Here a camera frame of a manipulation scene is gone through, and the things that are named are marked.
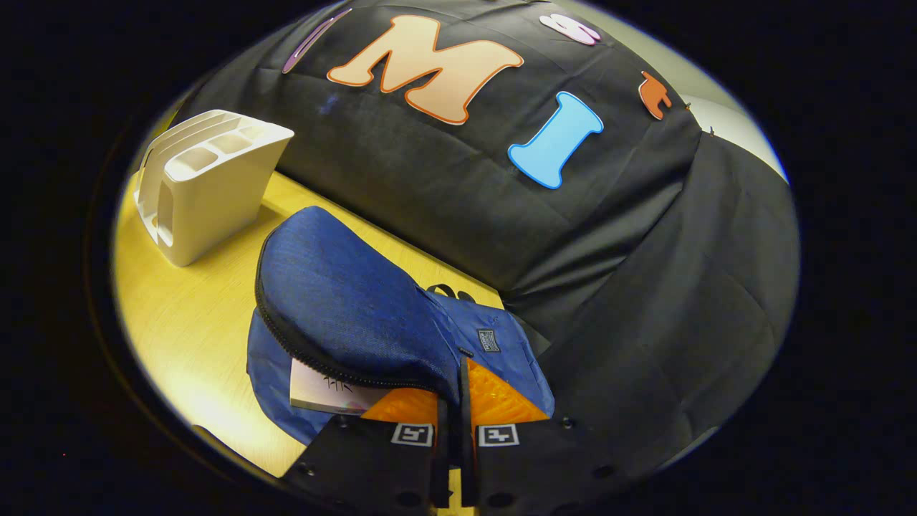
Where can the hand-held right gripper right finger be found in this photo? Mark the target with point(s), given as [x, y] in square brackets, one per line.
[467, 466]

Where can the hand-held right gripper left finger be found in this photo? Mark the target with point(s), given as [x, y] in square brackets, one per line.
[440, 466]

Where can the pink cover book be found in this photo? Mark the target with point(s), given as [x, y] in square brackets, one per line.
[322, 390]

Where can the blue schoolbag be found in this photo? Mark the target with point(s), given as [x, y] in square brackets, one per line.
[337, 287]

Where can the white plastic bookshelf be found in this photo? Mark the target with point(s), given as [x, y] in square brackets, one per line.
[215, 201]

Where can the black backdrop cloth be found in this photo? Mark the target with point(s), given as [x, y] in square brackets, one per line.
[645, 287]

